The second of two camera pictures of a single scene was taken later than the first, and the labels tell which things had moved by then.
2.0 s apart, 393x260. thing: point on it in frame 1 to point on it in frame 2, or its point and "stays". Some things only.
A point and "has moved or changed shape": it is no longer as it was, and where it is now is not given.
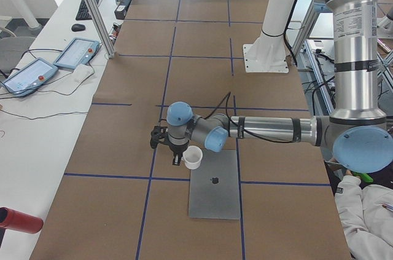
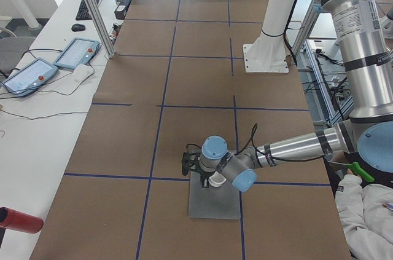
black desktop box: [120, 11] stays
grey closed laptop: [214, 187] stays
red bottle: [14, 220] stays
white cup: [192, 157] has moved or changed shape
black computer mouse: [77, 27] stays
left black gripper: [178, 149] to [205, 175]
